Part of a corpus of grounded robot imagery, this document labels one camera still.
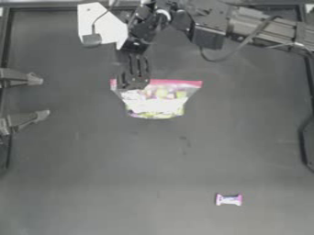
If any clear bag with pink zip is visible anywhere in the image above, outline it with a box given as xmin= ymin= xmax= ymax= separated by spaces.
xmin=110 ymin=78 xmax=205 ymax=120

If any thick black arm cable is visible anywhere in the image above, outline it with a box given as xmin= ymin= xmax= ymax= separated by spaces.
xmin=200 ymin=15 xmax=284 ymax=62

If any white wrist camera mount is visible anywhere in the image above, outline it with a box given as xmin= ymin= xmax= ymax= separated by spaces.
xmin=77 ymin=2 xmax=129 ymax=50

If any thin black camera cable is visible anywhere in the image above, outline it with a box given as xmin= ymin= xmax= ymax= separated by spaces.
xmin=90 ymin=0 xmax=121 ymax=36

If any pink wrapped candy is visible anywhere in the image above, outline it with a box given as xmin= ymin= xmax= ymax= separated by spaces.
xmin=216 ymin=192 xmax=245 ymax=207

